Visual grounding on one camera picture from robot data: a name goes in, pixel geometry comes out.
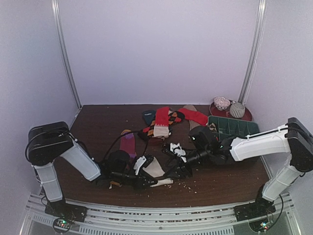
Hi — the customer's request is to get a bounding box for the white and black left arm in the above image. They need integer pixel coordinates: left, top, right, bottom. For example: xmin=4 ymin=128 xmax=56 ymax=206
xmin=25 ymin=121 xmax=157 ymax=217

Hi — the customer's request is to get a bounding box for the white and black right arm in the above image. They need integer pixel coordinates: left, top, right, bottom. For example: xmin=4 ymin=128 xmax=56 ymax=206
xmin=164 ymin=117 xmax=313 ymax=216

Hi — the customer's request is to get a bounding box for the rolled argyle sock in tray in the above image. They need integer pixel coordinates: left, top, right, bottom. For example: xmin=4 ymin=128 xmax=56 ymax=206
xmin=208 ymin=123 xmax=217 ymax=133

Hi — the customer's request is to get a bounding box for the green plastic divided organizer tray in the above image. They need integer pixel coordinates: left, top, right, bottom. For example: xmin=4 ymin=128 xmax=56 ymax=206
xmin=206 ymin=115 xmax=260 ymax=164

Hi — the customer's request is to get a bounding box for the tan and brown ribbed sock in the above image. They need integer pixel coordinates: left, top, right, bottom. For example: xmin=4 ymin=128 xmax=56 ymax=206
xmin=182 ymin=105 xmax=204 ymax=133

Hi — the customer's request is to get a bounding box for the dark red round plate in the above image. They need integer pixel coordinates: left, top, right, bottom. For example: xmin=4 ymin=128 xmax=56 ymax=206
xmin=209 ymin=102 xmax=253 ymax=121

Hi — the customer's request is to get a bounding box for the red and cream lace sock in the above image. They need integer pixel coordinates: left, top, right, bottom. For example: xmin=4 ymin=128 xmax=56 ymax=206
xmin=153 ymin=107 xmax=170 ymax=138

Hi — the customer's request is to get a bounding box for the striped grey ceramic cup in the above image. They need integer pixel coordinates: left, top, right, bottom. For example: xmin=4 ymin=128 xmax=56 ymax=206
xmin=229 ymin=102 xmax=246 ymax=118

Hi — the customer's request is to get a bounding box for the long red sock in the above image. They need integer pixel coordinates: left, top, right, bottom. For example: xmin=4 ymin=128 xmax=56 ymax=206
xmin=177 ymin=108 xmax=209 ymax=129

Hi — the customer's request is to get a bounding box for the patterned white ceramic bowl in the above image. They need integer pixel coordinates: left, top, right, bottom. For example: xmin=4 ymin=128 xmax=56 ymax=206
xmin=214 ymin=96 xmax=231 ymax=111

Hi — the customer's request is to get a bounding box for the black red yellow argyle sock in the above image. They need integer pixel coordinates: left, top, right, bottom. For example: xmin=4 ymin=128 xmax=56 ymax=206
xmin=137 ymin=110 xmax=185 ymax=141

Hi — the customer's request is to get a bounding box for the dark teal sock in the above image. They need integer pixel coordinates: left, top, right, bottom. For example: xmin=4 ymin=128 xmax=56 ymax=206
xmin=142 ymin=110 xmax=156 ymax=126

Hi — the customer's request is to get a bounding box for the left round controller board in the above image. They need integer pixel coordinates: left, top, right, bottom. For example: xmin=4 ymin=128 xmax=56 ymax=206
xmin=52 ymin=218 xmax=73 ymax=234

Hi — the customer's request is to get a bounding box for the round controller board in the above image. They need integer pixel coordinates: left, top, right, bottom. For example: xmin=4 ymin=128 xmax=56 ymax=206
xmin=52 ymin=218 xmax=73 ymax=234
xmin=249 ymin=219 xmax=271 ymax=233

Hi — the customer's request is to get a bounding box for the right round controller board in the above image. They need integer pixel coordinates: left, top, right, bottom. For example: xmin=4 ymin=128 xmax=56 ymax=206
xmin=249 ymin=219 xmax=271 ymax=233

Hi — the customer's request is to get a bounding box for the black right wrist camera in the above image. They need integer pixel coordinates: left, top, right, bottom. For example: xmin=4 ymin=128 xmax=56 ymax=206
xmin=188 ymin=126 xmax=217 ymax=149

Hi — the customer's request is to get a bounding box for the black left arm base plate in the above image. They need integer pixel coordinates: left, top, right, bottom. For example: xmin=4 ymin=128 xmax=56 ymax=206
xmin=45 ymin=200 xmax=88 ymax=222

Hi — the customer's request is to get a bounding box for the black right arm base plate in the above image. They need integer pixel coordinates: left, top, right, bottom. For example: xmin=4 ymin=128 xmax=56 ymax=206
xmin=234 ymin=198 xmax=276 ymax=221

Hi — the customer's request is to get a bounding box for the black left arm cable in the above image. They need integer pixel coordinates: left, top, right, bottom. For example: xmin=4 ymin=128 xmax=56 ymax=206
xmin=24 ymin=128 xmax=150 ymax=172

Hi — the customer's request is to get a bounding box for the right aluminium corner post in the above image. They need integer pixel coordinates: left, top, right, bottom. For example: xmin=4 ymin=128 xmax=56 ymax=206
xmin=238 ymin=0 xmax=267 ymax=105

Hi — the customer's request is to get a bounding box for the aluminium corner post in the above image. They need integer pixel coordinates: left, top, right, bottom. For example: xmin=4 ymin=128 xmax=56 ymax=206
xmin=238 ymin=0 xmax=267 ymax=105
xmin=51 ymin=0 xmax=82 ymax=110

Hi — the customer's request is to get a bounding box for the left aluminium corner post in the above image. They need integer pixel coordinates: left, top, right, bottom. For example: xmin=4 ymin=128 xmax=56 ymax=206
xmin=51 ymin=0 xmax=82 ymax=110

